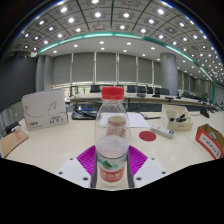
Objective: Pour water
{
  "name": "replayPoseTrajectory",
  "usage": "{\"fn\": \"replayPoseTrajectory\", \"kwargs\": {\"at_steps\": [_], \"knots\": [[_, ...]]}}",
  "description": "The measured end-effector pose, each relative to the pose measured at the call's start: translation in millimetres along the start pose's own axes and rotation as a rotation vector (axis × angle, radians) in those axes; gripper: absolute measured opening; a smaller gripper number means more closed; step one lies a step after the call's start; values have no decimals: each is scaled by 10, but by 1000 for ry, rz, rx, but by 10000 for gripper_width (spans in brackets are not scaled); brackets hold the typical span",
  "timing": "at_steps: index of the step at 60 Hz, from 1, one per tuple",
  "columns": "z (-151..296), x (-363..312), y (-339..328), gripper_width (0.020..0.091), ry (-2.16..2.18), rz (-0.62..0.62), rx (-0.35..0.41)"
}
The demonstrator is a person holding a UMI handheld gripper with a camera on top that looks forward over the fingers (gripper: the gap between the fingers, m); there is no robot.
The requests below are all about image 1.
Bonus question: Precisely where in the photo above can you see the open cardboard box red label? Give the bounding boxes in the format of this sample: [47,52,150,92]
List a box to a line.
[195,123,224,160]

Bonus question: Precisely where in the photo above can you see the black desk microphone units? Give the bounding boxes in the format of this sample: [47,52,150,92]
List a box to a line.
[136,92,183,101]

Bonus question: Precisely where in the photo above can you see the long curved conference desk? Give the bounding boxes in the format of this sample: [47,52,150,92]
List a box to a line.
[68,91,218,113]

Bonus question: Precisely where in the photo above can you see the black office chairs row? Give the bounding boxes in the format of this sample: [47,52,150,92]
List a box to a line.
[89,84,201,99]

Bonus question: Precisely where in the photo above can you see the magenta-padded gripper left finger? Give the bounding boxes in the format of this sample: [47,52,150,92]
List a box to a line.
[56,145,99,190]

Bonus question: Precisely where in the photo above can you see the brown paper envelope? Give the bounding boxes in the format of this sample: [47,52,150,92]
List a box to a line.
[0,129,30,159]

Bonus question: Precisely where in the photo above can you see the small black device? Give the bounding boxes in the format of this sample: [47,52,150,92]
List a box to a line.
[3,121,22,136]

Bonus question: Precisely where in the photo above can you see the flat round red coaster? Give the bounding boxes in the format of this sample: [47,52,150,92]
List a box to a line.
[138,130,158,142]

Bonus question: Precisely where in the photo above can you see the round ceiling lights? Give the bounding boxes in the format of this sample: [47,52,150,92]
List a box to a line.
[13,0,224,78]

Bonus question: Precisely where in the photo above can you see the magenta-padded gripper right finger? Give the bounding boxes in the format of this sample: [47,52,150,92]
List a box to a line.
[126,145,168,190]

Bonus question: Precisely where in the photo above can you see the white printed carton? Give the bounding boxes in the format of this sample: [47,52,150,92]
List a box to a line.
[21,88,70,132]

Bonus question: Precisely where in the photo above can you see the clear red-capped water bottle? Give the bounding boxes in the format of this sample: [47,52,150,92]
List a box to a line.
[94,86,131,188]

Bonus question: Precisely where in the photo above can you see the black binder clips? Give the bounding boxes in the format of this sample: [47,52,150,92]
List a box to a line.
[168,114,188,123]

